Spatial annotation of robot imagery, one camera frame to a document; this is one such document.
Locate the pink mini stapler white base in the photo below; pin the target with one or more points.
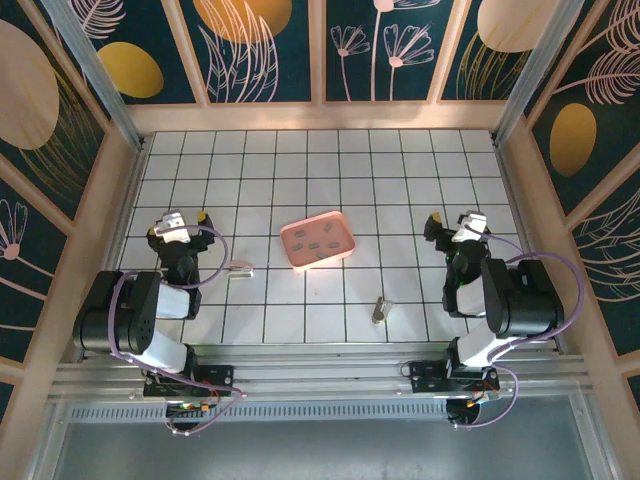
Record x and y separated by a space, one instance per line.
240 270

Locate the beige mini stapler tan base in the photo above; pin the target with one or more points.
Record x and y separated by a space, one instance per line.
380 312

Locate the pink plastic tray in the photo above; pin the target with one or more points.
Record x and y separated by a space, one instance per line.
307 261

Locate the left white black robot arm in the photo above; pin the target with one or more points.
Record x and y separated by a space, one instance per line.
115 320

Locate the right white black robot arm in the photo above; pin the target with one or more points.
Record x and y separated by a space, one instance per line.
525 300

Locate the perforated metal strip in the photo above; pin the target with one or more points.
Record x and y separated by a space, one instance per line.
320 411

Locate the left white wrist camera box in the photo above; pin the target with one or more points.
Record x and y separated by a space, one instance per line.
172 225

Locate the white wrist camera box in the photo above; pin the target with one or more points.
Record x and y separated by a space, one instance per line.
172 225
470 225

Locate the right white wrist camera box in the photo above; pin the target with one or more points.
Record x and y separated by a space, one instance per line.
470 225

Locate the aluminium side rail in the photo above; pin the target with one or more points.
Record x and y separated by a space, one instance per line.
125 200
517 200

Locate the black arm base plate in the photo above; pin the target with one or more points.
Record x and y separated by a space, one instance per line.
220 377
425 377

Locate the dark wall panel single flower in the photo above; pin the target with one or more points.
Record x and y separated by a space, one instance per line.
25 280

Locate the dark wall panel pink leaves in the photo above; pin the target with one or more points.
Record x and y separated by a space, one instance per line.
615 260

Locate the dark wall panel yellow oval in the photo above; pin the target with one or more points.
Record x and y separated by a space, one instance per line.
572 140
130 70

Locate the dark wall panel pink flowers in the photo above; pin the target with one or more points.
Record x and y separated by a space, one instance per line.
360 75

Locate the aluminium corner post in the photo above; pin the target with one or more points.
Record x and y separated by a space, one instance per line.
97 75
535 75

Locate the aluminium mounting rail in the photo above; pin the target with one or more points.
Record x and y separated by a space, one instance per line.
320 380

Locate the dark wall panel large cream disc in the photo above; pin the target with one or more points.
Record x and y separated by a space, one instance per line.
25 100

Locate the dark wall panel orange sun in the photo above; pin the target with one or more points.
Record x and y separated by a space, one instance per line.
240 20

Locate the dark wall panel cream circle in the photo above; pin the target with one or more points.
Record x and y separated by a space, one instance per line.
500 25

